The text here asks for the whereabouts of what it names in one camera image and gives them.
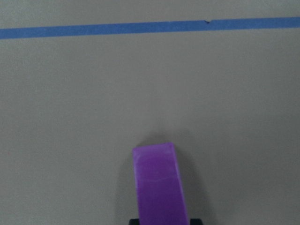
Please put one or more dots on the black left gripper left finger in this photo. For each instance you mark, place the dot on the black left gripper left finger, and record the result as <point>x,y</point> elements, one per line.
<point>134,221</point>

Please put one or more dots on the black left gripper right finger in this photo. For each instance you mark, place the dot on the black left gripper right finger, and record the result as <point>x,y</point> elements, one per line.
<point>195,221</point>

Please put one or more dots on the purple trapezoid block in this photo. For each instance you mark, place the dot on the purple trapezoid block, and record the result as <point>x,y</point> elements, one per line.
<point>158,185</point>

